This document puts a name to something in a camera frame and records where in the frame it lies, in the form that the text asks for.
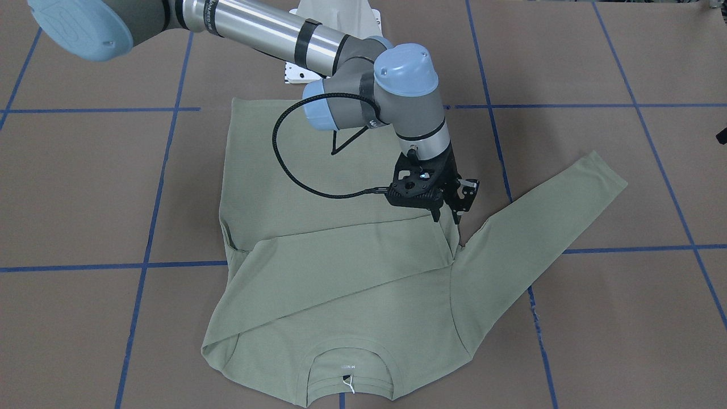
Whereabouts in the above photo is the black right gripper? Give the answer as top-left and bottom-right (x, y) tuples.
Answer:
(386, 145), (462, 226)

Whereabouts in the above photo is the sage green long-sleeve shirt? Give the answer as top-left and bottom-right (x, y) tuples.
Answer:
(202, 98), (628, 407)

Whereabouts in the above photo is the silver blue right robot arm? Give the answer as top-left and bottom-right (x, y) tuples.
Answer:
(28, 1), (479, 223)

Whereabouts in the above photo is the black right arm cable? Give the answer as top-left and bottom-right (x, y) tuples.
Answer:
(271, 94), (392, 199)

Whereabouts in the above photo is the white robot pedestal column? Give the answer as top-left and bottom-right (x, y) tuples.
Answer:
(284, 0), (387, 86)

